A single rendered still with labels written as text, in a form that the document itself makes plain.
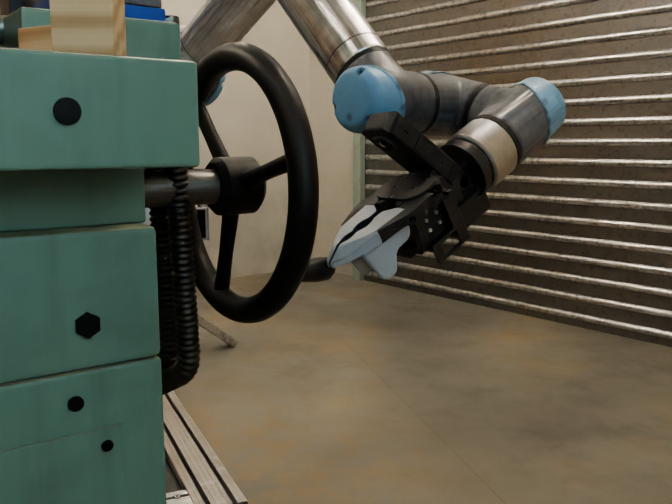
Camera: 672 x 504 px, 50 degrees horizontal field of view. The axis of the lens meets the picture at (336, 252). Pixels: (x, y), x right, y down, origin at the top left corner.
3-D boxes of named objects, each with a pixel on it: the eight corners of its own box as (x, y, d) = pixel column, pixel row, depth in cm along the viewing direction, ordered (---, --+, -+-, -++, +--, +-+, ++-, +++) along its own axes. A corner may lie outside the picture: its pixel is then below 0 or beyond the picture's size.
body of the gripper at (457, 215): (437, 268, 75) (506, 206, 81) (408, 199, 72) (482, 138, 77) (390, 259, 82) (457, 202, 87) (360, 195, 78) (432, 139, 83)
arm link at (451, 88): (387, 62, 89) (457, 79, 82) (442, 69, 97) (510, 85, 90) (375, 125, 92) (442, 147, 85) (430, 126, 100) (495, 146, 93)
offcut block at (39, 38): (20, 78, 52) (16, 28, 51) (62, 82, 55) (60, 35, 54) (59, 75, 50) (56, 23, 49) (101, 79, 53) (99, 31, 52)
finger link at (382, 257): (367, 307, 71) (427, 254, 75) (343, 259, 69) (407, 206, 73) (348, 302, 74) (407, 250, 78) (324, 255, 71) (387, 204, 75)
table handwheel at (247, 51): (253, -17, 73) (175, 174, 93) (49, -47, 62) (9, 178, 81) (377, 201, 61) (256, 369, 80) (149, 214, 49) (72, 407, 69)
